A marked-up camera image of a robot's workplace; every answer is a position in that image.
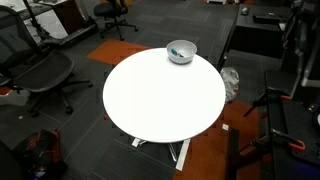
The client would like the pen with teal cap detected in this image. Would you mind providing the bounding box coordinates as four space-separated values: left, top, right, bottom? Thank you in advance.
170 48 185 58

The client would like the white round bowl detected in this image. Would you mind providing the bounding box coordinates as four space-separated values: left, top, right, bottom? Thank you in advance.
166 39 198 65

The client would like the white table base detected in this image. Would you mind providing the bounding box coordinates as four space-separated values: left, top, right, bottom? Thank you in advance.
131 137 192 172

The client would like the white plastic bag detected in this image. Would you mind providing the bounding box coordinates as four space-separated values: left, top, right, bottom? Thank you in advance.
219 66 240 103

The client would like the black padded office chair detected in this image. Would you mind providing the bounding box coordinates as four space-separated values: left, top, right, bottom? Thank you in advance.
93 0 139 42

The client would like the black electric scooter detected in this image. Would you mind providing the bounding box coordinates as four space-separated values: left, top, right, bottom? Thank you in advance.
22 0 100 48

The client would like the black desk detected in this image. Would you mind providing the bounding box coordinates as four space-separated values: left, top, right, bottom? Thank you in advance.
218 3 294 71

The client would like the black mesh office chair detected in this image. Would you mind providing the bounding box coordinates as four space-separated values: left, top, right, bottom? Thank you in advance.
0 4 94 118

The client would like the dark wooden cabinet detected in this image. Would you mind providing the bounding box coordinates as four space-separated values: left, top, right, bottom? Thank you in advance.
39 0 84 34

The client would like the black keyboard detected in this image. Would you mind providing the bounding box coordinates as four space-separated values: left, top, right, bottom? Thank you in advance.
252 12 283 25

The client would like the white desk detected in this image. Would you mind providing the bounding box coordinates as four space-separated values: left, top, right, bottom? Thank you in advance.
0 0 69 40

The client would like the red and black backpack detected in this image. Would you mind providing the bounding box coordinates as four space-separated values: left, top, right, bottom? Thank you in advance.
14 129 68 180

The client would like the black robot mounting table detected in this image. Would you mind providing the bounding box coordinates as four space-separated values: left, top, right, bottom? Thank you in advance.
264 69 320 180

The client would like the white floor object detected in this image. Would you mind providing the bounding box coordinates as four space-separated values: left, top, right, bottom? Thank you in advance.
0 89 29 107

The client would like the black equipment stand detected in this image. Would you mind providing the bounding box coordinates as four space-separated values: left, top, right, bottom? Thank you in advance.
281 0 320 88

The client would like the black stand post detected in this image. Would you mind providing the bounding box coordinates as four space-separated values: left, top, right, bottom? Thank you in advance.
227 128 241 180

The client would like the orange handled bar clamp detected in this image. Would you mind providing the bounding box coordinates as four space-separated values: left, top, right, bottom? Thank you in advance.
243 87 294 118
249 129 306 154

